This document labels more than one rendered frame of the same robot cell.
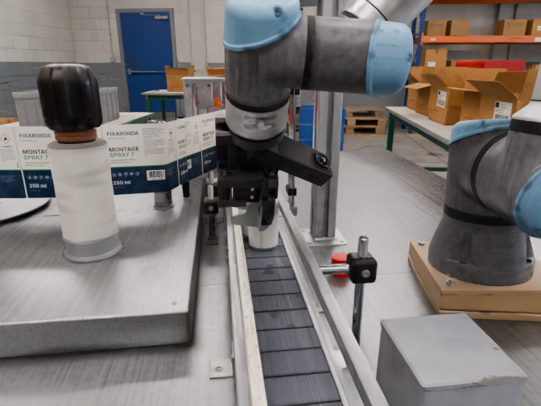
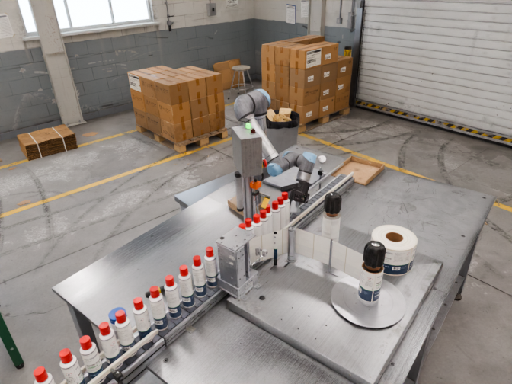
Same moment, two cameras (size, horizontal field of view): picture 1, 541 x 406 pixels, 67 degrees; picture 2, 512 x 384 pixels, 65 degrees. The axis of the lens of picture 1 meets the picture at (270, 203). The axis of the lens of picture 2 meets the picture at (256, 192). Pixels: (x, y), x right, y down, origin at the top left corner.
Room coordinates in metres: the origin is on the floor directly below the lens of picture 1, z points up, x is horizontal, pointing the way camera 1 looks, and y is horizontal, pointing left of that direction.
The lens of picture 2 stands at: (2.02, 1.22, 2.13)
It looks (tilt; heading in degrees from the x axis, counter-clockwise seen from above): 30 degrees down; 226
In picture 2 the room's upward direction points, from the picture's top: 2 degrees counter-clockwise
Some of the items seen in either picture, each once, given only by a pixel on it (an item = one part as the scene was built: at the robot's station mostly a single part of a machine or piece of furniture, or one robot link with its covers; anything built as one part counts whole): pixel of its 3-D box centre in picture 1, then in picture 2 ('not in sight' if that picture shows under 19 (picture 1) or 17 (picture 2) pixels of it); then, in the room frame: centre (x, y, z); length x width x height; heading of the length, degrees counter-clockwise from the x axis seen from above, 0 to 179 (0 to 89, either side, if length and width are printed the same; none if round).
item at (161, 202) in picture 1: (160, 165); (291, 244); (0.85, 0.23, 0.97); 0.05 x 0.05 x 0.19
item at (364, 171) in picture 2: not in sight; (358, 170); (-0.25, -0.09, 0.85); 0.30 x 0.26 x 0.04; 7
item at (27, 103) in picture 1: (72, 107); not in sight; (2.73, 1.29, 0.91); 0.60 x 0.40 x 0.22; 179
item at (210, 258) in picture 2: not in sight; (211, 267); (1.22, 0.09, 0.98); 0.05 x 0.05 x 0.20
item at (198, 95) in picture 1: (208, 126); (236, 262); (1.15, 0.17, 1.01); 0.14 x 0.13 x 0.26; 7
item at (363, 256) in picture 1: (341, 300); not in sight; (0.42, -0.08, 0.91); 0.07 x 0.03 x 0.16; 97
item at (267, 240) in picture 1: (262, 188); (284, 209); (0.65, 0.01, 0.98); 0.05 x 0.05 x 0.20
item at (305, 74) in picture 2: not in sight; (306, 81); (-2.79, -2.59, 0.57); 1.20 x 0.85 x 1.14; 178
